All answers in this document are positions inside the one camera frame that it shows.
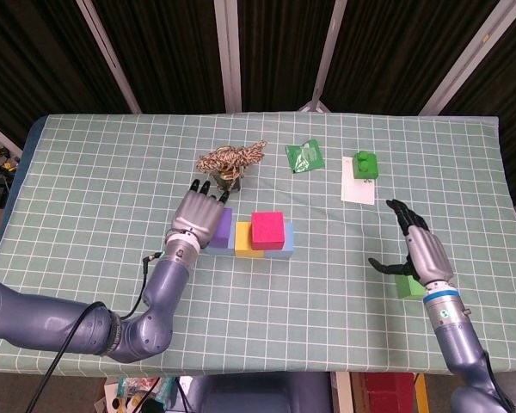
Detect yellow bar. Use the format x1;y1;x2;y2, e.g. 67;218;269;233
414;373;431;413

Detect green foil packet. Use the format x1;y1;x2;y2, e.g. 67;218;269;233
285;138;325;175

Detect white frame post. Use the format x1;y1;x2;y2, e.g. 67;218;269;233
213;0;243;114
419;0;516;116
0;115;25;161
311;0;349;107
76;0;142;114

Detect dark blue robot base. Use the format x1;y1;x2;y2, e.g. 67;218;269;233
187;372;333;413

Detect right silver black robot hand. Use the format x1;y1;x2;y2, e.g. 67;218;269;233
368;199;455;287

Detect green checked tablecloth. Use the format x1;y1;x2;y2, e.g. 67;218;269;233
0;112;516;376

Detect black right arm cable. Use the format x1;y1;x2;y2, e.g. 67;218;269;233
482;351;516;413

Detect green foam cube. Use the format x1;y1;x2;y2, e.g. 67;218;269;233
394;274;427;300

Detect braided beige rope bundle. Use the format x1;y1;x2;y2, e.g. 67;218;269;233
196;139;268;194

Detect tangled cables yellow connectors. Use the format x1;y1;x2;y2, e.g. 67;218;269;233
0;148;21;173

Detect purple foam cube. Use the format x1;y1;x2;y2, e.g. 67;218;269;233
206;207;234;250

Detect colourful printed bag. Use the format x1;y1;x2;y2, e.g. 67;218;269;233
102;374;177;413

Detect yellow foam cube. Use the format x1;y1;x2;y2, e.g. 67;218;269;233
234;221;267;259

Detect metal frame foot bracket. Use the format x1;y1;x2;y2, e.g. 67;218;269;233
298;99;330;114

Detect green toy building brick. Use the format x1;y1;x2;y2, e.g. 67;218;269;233
353;151;380;181

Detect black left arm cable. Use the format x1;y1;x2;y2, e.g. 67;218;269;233
25;252;163;413

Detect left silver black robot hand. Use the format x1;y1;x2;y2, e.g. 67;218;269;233
170;179;232;250

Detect white table leg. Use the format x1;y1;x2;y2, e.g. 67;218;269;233
335;372;354;413

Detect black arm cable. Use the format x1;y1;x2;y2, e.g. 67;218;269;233
482;351;516;413
25;252;163;413

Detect pink foam cube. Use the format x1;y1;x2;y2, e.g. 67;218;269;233
251;211;285;251

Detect red box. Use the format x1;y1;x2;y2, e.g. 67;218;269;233
363;372;416;413

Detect white paper card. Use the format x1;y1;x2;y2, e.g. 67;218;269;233
341;156;377;206

